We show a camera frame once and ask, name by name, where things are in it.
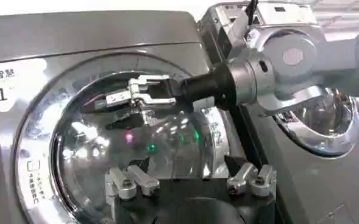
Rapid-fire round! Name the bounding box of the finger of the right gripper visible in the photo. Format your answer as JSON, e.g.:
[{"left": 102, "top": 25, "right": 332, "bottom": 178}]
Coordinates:
[
  {"left": 127, "top": 74, "right": 172, "bottom": 94},
  {"left": 105, "top": 90, "right": 178, "bottom": 111}
]

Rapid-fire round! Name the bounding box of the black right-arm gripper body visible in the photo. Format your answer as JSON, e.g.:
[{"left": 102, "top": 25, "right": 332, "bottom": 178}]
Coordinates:
[{"left": 149, "top": 62, "right": 238, "bottom": 111}]

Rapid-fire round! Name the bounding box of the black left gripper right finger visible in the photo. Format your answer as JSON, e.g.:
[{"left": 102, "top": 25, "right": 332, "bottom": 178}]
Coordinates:
[{"left": 223, "top": 155, "right": 277, "bottom": 198}]

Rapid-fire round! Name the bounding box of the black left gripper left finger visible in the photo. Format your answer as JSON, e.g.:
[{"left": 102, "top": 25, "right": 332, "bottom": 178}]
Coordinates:
[{"left": 105, "top": 165, "right": 161, "bottom": 201}]

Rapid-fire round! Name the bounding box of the grey dryer without label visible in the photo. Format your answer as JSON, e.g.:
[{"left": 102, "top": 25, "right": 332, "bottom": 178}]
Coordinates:
[{"left": 196, "top": 1, "right": 359, "bottom": 224}]

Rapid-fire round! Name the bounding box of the grey dryer with number label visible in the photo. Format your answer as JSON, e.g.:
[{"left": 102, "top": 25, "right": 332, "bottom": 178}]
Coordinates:
[{"left": 0, "top": 10, "right": 261, "bottom": 224}]

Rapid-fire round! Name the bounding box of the small round glass dryer door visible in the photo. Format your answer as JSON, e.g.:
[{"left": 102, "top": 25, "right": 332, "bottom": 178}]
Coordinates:
[{"left": 272, "top": 86, "right": 359, "bottom": 159}]

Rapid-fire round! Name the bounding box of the white number label sticker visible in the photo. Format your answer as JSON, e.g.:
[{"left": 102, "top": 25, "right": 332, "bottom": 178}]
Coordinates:
[{"left": 0, "top": 58, "right": 48, "bottom": 113}]

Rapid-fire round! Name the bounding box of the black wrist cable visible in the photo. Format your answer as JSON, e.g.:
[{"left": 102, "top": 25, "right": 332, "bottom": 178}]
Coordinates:
[{"left": 245, "top": 0, "right": 260, "bottom": 27}]

